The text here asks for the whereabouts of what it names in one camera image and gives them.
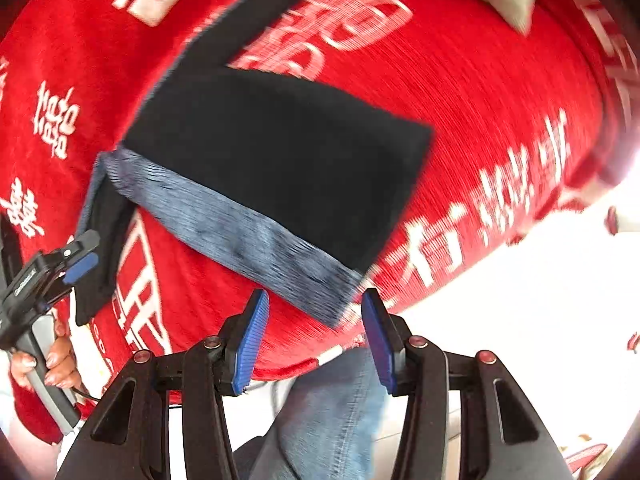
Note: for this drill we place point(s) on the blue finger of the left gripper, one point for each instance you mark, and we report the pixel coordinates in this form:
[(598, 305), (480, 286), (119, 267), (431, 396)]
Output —
[(80, 268), (81, 246)]

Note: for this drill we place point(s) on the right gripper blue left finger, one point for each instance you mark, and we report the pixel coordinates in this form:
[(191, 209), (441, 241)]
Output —
[(242, 336)]

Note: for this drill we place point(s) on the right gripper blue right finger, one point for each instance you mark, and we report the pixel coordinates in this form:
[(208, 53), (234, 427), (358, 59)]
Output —
[(386, 344)]

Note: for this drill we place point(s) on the black pants with grey waistband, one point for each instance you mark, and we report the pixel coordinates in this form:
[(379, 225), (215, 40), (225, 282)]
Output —
[(292, 184)]

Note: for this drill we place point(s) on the person's left hand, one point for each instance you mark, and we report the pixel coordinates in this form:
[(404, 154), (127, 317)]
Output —
[(60, 362)]

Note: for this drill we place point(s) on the person's blue jeans legs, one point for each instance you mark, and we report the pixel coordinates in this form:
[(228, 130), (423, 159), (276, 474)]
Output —
[(325, 428)]

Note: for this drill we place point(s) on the red blanket with white characters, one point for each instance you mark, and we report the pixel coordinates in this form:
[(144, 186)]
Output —
[(521, 125)]

